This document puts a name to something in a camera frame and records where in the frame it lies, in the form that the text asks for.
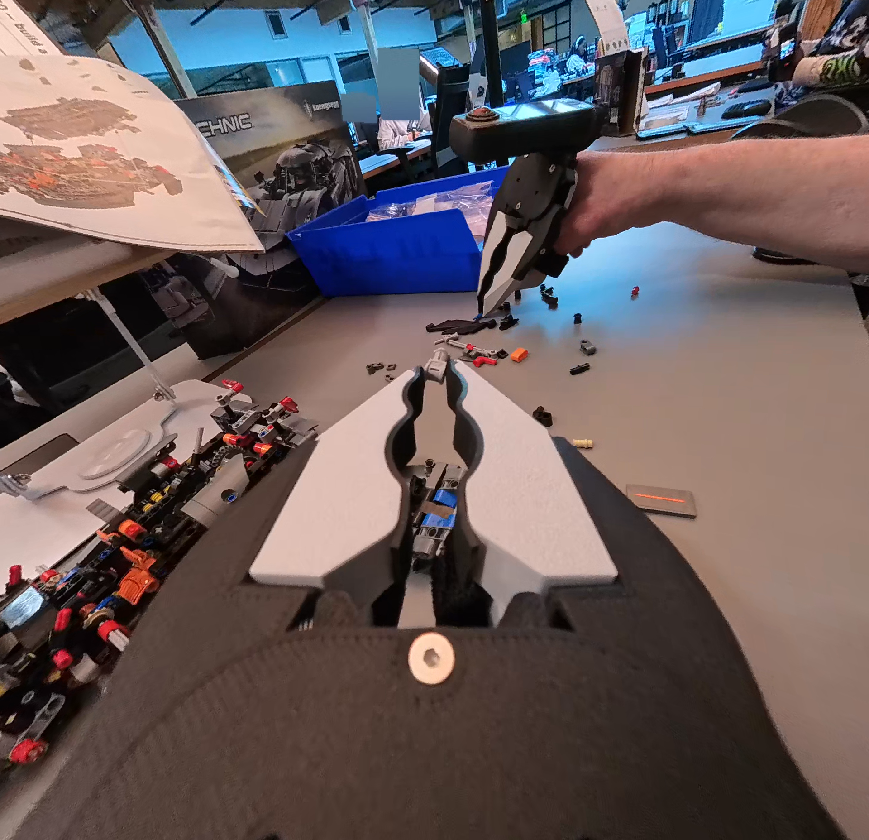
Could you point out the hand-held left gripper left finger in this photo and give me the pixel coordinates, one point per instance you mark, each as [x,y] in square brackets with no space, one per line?
[332,514]

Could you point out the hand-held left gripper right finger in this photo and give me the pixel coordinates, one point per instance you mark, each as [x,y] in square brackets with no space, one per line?
[536,514]

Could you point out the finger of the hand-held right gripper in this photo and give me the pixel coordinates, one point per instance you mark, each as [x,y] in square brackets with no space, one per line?
[523,259]
[490,256]

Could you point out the lego sub-assembly with blue parts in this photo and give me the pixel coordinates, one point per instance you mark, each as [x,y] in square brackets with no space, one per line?
[434,507]

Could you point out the light grey lego connector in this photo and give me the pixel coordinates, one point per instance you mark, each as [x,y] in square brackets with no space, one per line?
[436,364]

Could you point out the black lego wing panels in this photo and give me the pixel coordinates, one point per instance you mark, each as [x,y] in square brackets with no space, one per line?
[455,325]

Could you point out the grey and red lego rods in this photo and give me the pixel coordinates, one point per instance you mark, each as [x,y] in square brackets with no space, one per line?
[468,346]

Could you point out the scattered small black lego pieces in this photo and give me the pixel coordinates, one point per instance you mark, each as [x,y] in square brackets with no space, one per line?
[542,417]

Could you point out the large lego vehicle chassis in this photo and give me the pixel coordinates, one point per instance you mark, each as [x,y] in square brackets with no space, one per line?
[156,487]

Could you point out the dark printed lego box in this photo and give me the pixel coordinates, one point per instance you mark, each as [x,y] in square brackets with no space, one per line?
[285,127]

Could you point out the lego instruction booklet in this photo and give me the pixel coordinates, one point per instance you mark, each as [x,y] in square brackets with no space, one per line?
[170,195]

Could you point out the person's right hand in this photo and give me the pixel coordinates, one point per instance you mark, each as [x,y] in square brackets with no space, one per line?
[604,201]

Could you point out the clear plastic parts bags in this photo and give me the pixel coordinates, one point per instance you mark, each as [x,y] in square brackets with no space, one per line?
[441,205]

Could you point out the dark cardboard box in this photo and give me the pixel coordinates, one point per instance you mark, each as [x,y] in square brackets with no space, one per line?
[614,86]

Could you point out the blue plastic bin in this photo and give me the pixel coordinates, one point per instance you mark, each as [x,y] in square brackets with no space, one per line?
[387,256]

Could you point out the dark grey tile orange stripe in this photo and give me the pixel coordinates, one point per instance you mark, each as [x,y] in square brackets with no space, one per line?
[652,507]

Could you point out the wooden office desk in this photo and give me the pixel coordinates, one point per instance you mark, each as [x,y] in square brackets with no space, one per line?
[706,79]

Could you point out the grey office chair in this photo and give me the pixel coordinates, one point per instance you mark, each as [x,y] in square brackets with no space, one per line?
[801,116]

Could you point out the white metal book stand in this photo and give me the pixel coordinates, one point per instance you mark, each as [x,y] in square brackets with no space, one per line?
[47,527]

